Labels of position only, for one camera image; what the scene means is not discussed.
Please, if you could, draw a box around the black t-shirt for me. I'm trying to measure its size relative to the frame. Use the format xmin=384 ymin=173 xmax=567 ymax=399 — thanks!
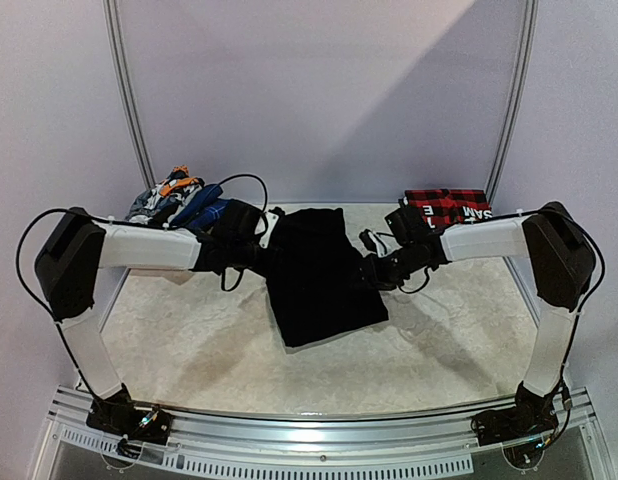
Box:
xmin=264 ymin=208 xmax=388 ymax=348

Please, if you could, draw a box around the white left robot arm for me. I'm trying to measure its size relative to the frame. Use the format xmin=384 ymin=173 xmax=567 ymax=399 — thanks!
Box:
xmin=34 ymin=167 xmax=280 ymax=434

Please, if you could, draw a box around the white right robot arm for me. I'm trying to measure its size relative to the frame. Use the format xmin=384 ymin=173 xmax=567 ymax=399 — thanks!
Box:
xmin=359 ymin=201 xmax=605 ymax=436

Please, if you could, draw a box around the camouflage orange garment pile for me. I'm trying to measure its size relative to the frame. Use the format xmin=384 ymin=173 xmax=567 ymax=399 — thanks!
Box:
xmin=125 ymin=165 xmax=205 ymax=225

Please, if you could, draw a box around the red black plaid shirt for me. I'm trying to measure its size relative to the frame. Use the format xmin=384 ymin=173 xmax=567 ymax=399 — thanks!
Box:
xmin=405 ymin=188 xmax=493 ymax=229

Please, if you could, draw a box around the blue plaid garment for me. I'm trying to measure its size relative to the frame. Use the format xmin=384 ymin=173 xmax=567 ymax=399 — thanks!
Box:
xmin=169 ymin=184 xmax=229 ymax=230

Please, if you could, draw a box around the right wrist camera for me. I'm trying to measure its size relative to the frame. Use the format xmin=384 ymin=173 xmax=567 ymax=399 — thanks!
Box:
xmin=359 ymin=229 xmax=389 ymax=258

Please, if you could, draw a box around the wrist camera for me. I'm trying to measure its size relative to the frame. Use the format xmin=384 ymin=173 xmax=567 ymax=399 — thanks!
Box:
xmin=255 ymin=206 xmax=285 ymax=249
xmin=359 ymin=229 xmax=389 ymax=258

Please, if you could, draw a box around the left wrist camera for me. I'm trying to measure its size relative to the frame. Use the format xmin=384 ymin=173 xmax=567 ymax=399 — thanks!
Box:
xmin=255 ymin=206 xmax=285 ymax=249

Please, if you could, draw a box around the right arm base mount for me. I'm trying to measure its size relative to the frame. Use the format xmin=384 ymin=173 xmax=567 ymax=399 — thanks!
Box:
xmin=470 ymin=398 xmax=572 ymax=450

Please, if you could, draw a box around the aluminium front rail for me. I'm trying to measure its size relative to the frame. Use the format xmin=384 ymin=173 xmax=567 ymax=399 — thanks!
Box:
xmin=33 ymin=388 xmax=613 ymax=479

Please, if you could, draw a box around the right aluminium frame post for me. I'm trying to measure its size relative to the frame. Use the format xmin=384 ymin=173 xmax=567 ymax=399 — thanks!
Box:
xmin=485 ymin=0 xmax=539 ymax=205

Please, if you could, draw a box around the aluminium frame post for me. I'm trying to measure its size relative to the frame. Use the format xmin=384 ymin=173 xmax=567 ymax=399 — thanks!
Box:
xmin=485 ymin=0 xmax=539 ymax=205
xmin=103 ymin=0 xmax=155 ymax=187

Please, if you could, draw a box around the left aluminium frame post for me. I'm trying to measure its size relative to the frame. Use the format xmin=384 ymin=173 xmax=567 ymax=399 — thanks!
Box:
xmin=103 ymin=0 xmax=155 ymax=187

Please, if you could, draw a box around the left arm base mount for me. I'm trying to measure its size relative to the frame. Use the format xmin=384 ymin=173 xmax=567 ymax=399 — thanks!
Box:
xmin=86 ymin=401 xmax=174 ymax=446

